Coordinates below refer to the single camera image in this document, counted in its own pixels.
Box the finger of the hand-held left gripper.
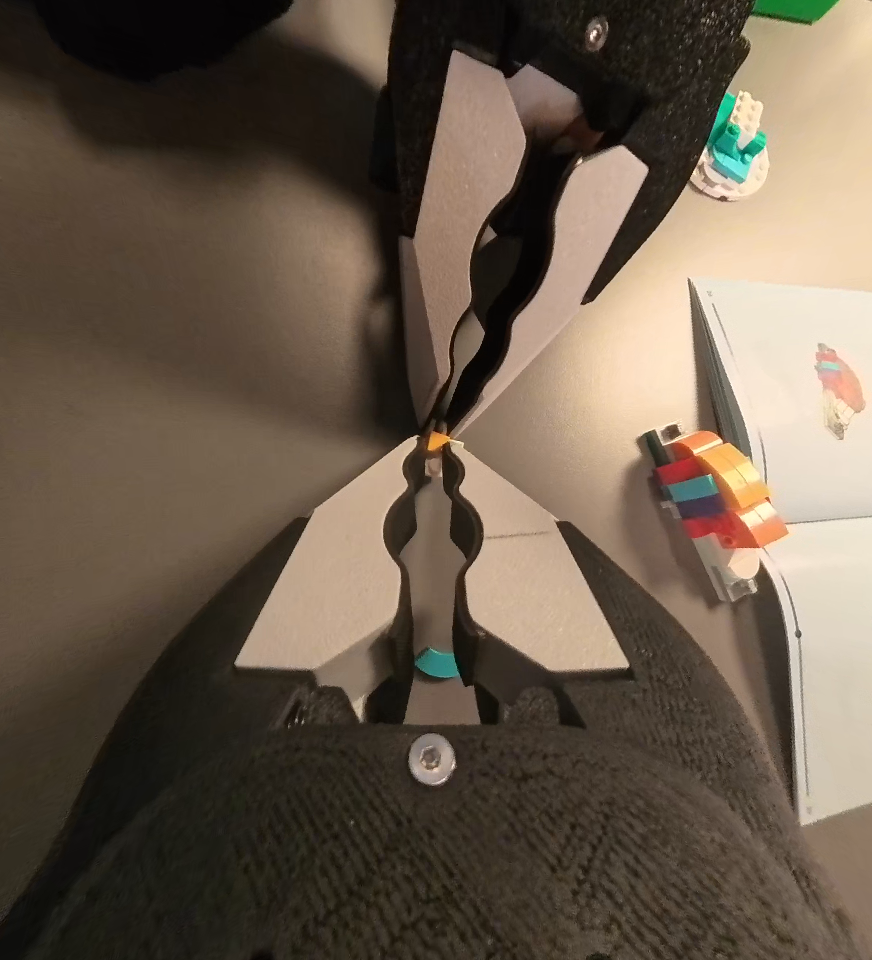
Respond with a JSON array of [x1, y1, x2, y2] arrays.
[[443, 144, 652, 440], [397, 54, 533, 429]]

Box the small orange green lego assembly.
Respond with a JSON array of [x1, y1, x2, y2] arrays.
[[419, 429, 467, 477]]

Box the colourful lego build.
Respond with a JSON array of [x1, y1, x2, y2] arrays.
[[638, 423, 791, 605]]

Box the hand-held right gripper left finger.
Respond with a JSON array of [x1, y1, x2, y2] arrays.
[[233, 438, 428, 723]]

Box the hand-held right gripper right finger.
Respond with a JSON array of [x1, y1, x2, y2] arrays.
[[442, 444, 637, 723]]

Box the white round lego assembly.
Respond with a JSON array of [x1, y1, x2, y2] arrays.
[[689, 90, 773, 204]]

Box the green plastic bin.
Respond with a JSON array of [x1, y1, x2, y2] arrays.
[[749, 0, 845, 27]]

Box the open lego instruction booklet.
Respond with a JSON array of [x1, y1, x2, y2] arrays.
[[687, 277, 872, 826]]

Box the teal curved lego piece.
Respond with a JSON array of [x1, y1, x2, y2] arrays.
[[412, 643, 461, 682]]

